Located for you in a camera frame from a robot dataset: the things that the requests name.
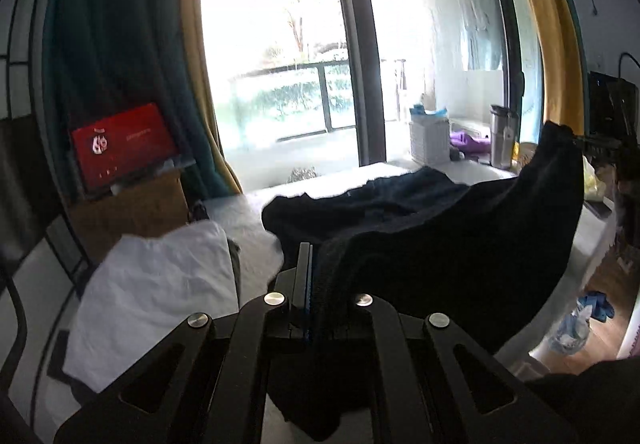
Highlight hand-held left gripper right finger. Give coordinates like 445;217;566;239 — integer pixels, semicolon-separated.
322;291;583;444

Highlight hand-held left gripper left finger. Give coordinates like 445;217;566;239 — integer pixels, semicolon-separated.
52;241;316;444

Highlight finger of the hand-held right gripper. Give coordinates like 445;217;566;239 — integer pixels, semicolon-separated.
570;133;623;153

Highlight black t-shirt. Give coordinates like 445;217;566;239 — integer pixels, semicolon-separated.
261;121;586;442

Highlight hanging light blue clothes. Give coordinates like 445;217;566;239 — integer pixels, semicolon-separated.
457;0;506;72

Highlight yellow tissue packet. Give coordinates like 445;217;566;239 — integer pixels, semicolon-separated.
582;156;606;202

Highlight yellow curtain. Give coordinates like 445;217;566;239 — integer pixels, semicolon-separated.
180;0;244;195
505;0;586;139

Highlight steel tumbler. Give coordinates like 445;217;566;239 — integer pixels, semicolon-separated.
489;104;518;169

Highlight purple cloth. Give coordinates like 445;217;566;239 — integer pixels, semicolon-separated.
449;131;493;155

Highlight white folded cloth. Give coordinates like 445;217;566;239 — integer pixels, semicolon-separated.
65;221;241;392

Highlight blue cloth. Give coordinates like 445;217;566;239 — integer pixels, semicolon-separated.
580;291;616;322

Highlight blue packet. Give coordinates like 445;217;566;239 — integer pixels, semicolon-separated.
410;106;448;123

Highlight white perforated basket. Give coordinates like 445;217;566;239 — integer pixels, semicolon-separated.
409;120;452;165

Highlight clear plastic bag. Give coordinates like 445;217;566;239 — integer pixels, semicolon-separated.
547;304;593;355

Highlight brown cardboard box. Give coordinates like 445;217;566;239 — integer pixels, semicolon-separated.
70;164;193;265

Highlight balcony railing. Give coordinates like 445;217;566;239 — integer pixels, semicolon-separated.
227;61;358;145

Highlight person's dark clothing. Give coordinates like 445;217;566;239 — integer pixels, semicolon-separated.
522;358;640;444

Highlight tablet with red screen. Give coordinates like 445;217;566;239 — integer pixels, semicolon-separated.
70;102;180;195

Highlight black flat object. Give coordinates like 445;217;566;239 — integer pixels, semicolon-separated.
47;330;73;381

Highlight dark window frame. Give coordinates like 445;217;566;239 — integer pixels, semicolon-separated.
327;0;526;169

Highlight black cable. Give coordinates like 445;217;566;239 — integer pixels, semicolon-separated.
0;269;28;405

